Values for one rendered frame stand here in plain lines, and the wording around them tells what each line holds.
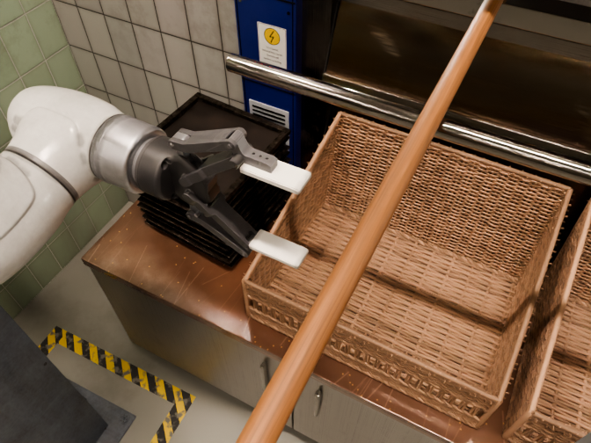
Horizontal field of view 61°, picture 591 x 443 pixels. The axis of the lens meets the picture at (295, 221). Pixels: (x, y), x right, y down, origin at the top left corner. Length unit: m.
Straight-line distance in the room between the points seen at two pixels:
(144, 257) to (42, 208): 0.71
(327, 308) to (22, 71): 1.41
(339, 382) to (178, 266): 0.49
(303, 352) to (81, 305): 1.62
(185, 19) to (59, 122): 0.80
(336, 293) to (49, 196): 0.36
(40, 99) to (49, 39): 1.08
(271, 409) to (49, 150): 0.40
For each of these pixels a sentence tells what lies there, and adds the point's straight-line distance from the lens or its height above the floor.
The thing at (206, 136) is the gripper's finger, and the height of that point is 1.27.
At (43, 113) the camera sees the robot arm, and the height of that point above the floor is 1.24.
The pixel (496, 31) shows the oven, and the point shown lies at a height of 1.13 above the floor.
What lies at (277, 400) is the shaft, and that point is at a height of 1.20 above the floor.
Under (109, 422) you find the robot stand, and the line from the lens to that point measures 1.80.
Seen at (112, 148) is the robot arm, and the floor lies 1.23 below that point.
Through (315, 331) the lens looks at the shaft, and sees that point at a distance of 0.48.
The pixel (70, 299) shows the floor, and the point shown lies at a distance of 2.07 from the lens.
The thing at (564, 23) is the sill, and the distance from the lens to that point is 1.06.
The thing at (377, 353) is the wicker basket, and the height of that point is 0.69.
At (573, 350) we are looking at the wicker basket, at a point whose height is 0.59.
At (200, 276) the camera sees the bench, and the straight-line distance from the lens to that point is 1.28.
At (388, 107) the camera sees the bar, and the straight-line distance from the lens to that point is 0.76.
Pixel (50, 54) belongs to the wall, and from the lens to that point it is 1.80.
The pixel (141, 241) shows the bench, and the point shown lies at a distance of 1.38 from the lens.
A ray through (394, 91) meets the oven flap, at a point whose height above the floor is 0.95.
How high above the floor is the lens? 1.63
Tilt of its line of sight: 51 degrees down
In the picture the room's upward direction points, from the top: straight up
